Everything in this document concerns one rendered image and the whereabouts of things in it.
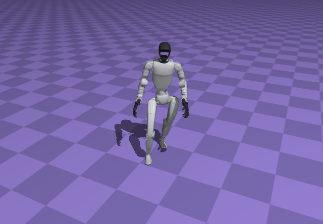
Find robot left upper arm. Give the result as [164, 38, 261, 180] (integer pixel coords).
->
[173, 62, 185, 88]

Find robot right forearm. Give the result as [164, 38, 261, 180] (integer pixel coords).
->
[136, 79, 145, 103]

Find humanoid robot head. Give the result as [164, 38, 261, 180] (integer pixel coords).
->
[158, 42, 171, 64]

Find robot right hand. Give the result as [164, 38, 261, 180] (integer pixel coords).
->
[133, 99, 141, 117]

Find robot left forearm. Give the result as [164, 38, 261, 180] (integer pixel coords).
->
[181, 81, 188, 103]

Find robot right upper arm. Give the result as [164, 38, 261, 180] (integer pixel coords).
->
[141, 61, 154, 86]

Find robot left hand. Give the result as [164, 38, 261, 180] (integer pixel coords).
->
[182, 98, 189, 118]

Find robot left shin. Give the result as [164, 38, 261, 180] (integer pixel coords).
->
[160, 125, 171, 140]

